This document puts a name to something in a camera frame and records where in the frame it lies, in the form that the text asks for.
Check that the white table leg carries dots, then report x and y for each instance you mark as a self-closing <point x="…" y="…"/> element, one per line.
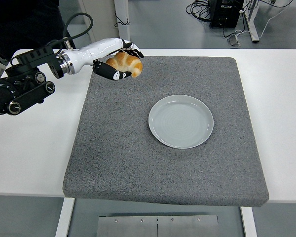
<point x="249" y="222"/>
<point x="64" y="219"/>

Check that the black computer case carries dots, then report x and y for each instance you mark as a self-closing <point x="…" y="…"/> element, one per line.
<point x="224" y="14"/>

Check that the person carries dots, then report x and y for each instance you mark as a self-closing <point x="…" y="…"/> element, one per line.
<point x="19" y="24"/>

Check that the grey round plate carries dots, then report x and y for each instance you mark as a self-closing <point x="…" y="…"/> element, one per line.
<point x="181" y="123"/>

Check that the white cabinet panel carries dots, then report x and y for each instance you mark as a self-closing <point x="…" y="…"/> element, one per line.
<point x="103" y="14"/>

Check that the grey metal plate with screws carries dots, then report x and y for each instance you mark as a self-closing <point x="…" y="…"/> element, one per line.
<point x="138" y="227"/>

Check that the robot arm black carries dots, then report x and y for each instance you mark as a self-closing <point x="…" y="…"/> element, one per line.
<point x="27" y="93"/>

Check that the grey felt mat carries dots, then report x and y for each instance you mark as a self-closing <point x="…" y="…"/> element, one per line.
<point x="138" y="160"/>

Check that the clear grey foot pedal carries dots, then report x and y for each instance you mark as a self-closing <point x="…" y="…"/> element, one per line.
<point x="234" y="41"/>

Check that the white desk leg with foot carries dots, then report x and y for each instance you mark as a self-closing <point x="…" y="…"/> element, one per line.
<point x="252" y="27"/>

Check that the croissant bread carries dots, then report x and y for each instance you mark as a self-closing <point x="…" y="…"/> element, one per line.
<point x="128" y="61"/>

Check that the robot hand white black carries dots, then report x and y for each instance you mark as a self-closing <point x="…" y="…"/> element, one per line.
<point x="93" y="51"/>

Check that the white square post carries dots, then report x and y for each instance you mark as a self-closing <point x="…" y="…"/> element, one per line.
<point x="124" y="32"/>

